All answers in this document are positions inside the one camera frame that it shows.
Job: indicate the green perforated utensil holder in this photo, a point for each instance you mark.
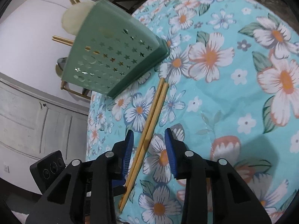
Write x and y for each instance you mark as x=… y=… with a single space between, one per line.
x=112 y=50

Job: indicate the metal spoon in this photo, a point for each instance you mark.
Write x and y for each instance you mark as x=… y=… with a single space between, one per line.
x=59 y=67

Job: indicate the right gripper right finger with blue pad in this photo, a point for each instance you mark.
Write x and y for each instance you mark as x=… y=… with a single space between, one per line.
x=176 y=157

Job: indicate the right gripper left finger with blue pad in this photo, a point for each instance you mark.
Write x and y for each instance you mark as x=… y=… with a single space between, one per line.
x=122 y=154

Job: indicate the wooden chair black seat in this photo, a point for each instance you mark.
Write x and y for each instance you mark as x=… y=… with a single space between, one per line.
x=83 y=94

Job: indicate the floral turquoise tablecloth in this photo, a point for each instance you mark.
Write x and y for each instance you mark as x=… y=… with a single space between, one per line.
x=233 y=93

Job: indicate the white panel door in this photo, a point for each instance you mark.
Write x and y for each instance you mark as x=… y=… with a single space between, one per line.
x=33 y=125

